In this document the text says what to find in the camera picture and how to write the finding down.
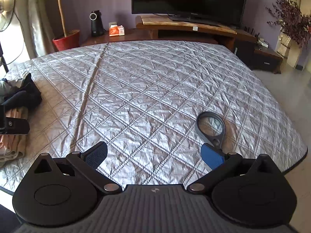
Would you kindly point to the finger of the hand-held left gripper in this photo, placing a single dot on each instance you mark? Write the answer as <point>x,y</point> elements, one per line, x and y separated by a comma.
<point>17,126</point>

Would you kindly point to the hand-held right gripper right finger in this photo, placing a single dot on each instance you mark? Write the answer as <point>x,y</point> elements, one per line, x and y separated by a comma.
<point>212,156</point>

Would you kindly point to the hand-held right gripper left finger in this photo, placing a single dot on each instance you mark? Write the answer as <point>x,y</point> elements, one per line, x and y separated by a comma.
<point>96,155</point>

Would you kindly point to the pale grey cloth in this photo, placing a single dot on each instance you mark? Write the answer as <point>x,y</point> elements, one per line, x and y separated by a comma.
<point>3,89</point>

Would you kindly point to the grey magnifying glass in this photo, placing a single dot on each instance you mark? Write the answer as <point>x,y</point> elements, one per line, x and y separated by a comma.
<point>211,126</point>

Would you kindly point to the dark navy garment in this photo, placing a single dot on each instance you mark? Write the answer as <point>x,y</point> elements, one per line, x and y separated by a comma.
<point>26,94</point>

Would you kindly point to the quilted silver bedspread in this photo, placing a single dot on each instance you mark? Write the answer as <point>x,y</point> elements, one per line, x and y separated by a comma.
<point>150,89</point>

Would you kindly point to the red plant pot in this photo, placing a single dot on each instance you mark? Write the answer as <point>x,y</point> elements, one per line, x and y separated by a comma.
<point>66,41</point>

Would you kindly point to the standing fan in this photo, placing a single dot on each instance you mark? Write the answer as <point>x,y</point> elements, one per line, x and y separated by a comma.
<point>6,12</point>

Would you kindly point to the dark wooden low cabinet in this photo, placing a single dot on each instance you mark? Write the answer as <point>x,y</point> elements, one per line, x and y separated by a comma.
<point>126,37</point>

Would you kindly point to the green potted tree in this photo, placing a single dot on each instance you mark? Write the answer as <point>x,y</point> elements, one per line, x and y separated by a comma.
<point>61,9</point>

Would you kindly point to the white power strip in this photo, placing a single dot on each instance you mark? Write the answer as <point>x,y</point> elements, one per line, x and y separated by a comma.
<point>262,43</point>

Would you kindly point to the orange white tissue box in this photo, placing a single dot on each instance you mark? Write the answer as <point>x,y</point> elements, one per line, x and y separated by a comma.
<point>116,31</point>

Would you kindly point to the black router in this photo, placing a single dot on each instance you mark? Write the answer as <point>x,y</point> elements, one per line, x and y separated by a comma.
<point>251,32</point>

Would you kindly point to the wicker vase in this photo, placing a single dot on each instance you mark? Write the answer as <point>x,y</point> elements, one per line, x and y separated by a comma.
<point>284,43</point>

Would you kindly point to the wooden television riser shelf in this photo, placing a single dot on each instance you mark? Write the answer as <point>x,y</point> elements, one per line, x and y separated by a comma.
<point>155,23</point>

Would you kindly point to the dried purple flowers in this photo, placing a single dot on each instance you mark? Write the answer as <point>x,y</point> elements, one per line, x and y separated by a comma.
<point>295,21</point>

